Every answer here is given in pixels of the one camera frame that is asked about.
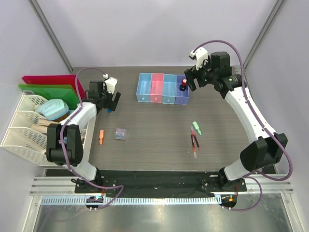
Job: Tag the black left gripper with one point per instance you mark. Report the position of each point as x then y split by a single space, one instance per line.
111 104

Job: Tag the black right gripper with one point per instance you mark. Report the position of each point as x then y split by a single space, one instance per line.
206 64

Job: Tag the red black stamp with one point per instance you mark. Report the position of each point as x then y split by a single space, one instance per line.
183 85

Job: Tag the light blue drawer box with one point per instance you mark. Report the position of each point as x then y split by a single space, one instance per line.
169 89

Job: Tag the purple drawer box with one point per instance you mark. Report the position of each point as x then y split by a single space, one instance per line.
182 97

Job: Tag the sky blue drawer box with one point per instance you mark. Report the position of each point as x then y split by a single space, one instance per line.
143 88

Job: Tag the pink drawer box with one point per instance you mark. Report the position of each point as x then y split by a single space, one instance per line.
156 90

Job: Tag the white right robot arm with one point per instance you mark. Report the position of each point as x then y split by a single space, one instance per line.
265 144

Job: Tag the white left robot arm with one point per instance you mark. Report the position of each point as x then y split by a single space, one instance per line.
64 144

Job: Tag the orange highlighter marker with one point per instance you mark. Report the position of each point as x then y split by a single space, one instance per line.
101 136

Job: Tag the magenta plastic folder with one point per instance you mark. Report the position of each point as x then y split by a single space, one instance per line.
55 80

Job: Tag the green plastic folder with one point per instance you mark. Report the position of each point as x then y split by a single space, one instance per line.
63 92

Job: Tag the light blue headphone case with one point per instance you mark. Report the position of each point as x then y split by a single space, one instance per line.
52 109

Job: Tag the dark red pen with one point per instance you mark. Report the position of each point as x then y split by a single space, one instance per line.
192 140

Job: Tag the beige wooden book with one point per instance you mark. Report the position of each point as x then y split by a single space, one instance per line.
42 125

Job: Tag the clear red pen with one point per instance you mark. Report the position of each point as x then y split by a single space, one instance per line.
194 151

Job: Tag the white mesh file organizer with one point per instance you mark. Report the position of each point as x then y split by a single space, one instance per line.
23 141

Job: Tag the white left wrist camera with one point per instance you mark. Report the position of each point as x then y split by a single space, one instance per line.
110 83

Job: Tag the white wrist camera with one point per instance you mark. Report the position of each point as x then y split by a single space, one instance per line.
200 55
110 83

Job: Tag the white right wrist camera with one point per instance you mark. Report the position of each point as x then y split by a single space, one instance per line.
200 55

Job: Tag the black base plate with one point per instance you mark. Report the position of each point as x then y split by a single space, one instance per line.
155 184

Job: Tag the slotted cable duct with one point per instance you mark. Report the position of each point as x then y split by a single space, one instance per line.
94 200

